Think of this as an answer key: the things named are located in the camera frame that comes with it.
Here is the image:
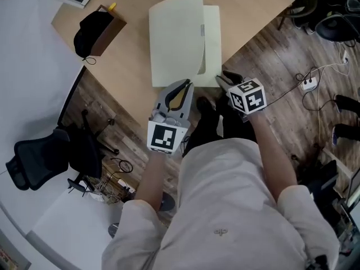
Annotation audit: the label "round black floor base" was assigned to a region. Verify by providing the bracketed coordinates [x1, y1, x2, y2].
[159, 192, 176, 212]

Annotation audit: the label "computer monitor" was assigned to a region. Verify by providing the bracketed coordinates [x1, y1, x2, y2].
[345, 166, 360, 208]

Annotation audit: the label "person's black trousers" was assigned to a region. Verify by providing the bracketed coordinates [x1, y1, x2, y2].
[182, 96, 257, 158]

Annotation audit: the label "white paper folder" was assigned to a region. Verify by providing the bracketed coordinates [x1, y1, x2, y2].
[148, 0, 222, 88]

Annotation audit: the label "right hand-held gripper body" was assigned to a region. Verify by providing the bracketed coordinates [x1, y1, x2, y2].
[224, 78, 267, 123]

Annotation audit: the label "white power strip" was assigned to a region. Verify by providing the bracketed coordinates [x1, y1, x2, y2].
[300, 76, 319, 92]

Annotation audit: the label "person's left forearm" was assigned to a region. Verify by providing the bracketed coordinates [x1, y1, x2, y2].
[134, 150, 181, 212]

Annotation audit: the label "tangle of floor cables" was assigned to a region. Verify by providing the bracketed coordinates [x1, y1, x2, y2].
[94, 172, 136, 205]

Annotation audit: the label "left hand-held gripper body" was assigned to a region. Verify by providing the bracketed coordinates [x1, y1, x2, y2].
[146, 105, 192, 159]

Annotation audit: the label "black coiled cable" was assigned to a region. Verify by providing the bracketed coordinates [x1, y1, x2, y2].
[110, 157, 134, 174]

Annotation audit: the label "person's right forearm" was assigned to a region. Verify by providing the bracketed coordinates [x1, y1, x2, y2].
[249, 111, 299, 204]

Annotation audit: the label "black office chair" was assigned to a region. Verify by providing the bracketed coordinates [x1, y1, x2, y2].
[5, 109, 119, 191]

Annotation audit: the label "long white cable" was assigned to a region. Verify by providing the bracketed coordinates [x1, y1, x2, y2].
[308, 42, 353, 151]

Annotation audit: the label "brown open box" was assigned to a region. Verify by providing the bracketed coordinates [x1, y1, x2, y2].
[89, 4, 128, 57]

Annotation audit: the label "person's white shirt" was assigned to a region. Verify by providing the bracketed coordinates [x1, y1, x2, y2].
[101, 138, 341, 270]

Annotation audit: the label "black fabric bag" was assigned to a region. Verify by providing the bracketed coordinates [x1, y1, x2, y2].
[73, 10, 115, 61]

